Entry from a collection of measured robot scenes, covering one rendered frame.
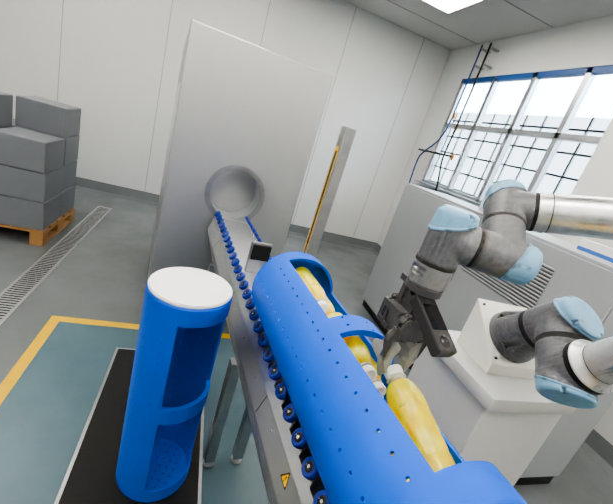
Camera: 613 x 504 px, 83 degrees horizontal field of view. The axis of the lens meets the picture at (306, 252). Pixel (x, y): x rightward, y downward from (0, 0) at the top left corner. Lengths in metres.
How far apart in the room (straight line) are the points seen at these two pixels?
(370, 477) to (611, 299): 1.81
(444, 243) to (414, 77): 5.65
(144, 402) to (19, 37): 5.08
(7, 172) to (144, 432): 2.82
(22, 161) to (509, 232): 3.57
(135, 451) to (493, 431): 1.19
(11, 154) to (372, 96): 4.53
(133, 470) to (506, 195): 1.50
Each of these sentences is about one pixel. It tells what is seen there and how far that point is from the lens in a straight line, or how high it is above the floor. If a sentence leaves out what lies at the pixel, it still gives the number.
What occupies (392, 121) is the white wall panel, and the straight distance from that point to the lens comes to 6.09.
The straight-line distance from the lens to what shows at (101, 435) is 1.95.
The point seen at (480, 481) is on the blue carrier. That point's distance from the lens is 0.66.
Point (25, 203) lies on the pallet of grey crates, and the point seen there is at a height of 0.37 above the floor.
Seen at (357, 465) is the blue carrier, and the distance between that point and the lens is 0.67.
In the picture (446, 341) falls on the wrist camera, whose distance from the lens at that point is 0.66.
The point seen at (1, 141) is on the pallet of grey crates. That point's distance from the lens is 3.79.
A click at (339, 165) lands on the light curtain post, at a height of 1.52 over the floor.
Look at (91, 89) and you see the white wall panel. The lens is 5.64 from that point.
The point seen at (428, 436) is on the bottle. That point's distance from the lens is 0.70.
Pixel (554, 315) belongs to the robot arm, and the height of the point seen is 1.39.
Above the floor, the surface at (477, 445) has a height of 0.98.
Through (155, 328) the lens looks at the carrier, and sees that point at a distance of 1.21.
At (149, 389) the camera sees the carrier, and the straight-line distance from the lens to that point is 1.35.
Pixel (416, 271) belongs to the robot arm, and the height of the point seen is 1.44.
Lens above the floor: 1.62
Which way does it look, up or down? 18 degrees down
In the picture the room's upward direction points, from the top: 18 degrees clockwise
